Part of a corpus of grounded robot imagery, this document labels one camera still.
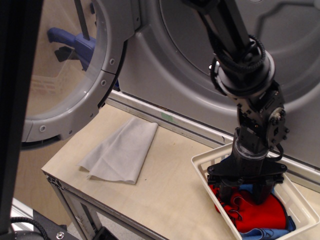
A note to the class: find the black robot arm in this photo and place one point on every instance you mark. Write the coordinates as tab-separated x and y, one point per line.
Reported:
244	71

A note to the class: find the grey round machine door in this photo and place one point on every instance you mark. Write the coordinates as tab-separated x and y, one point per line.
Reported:
63	98

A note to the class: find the red cloth black trim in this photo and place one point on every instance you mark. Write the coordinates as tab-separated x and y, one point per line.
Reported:
246	215

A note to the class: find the grey laundry machine body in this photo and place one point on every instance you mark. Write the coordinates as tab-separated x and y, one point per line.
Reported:
166	74

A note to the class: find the black base with cable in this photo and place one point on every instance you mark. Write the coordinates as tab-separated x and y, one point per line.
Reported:
31	225

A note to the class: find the dark blue cloth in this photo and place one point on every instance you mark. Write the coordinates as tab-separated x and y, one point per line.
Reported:
268	233

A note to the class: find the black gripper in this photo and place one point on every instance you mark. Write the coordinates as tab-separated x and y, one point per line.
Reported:
242	168

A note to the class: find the blue clamp handle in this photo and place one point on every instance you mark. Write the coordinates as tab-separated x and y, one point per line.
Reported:
76	47

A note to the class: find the aluminium table frame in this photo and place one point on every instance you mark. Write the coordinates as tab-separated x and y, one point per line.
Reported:
84	212

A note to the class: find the grey cloth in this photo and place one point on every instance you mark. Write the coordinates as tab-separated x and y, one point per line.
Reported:
120	157

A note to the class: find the light blue cloth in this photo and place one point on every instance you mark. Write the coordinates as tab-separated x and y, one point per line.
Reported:
248	187

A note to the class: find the white plastic basket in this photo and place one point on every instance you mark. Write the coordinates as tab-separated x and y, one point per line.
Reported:
295	204

